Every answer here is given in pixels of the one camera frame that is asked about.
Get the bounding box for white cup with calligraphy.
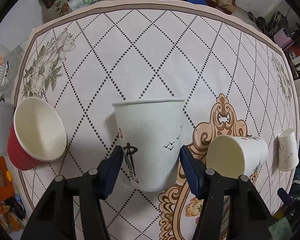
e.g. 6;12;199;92
113;98;184;192

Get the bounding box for white cup with bamboo print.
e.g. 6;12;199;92
206;135;269;178

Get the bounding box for white cup with birds print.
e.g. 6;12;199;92
277;128;299;171

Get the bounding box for red ripple paper cup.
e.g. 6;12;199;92
7;97;67;171

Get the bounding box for floral patterned table mat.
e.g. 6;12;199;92
13;0;300;240

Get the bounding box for pink suitcase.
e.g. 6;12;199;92
273;28;293;50

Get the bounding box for silver carton box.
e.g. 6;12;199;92
38;0;72;20

